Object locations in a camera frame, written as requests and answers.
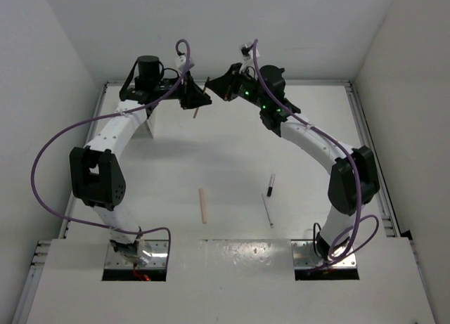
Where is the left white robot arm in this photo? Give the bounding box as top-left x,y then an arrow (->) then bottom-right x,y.
70,56 -> 212,263

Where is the purple cable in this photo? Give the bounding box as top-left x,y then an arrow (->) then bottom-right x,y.
248,39 -> 380,269
30,39 -> 195,268

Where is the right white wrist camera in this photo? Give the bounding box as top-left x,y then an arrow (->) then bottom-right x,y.
240,42 -> 260,73

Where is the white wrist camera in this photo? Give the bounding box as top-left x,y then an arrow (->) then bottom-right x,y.
174,54 -> 195,74
240,42 -> 260,73

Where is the white slatted organizer box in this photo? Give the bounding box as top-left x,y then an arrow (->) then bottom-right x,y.
133,114 -> 155,138

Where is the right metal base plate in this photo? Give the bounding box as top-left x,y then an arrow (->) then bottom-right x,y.
291,240 -> 357,271

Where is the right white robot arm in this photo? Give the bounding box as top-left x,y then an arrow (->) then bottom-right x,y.
206,63 -> 380,265

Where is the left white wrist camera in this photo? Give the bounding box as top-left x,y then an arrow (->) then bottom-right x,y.
174,54 -> 195,74

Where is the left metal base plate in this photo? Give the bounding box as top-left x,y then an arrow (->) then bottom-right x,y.
104,240 -> 169,270

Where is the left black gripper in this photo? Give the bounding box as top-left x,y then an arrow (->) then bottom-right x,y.
151,70 -> 211,110

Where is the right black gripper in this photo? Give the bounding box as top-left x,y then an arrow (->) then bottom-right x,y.
205,63 -> 267,110

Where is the black silver eyeliner pen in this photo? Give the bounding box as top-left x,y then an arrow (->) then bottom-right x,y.
266,174 -> 276,197

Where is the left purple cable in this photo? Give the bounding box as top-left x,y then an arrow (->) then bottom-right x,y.
30,39 -> 195,268

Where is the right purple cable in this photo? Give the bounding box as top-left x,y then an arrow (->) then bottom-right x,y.
248,39 -> 380,269

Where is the pink makeup stick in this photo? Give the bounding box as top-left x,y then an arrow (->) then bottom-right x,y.
199,188 -> 207,224

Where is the metal base plate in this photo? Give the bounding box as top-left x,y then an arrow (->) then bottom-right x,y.
104,240 -> 169,270
291,240 -> 357,271

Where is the thin grey makeup pencil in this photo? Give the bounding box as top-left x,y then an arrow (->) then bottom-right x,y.
262,194 -> 274,229

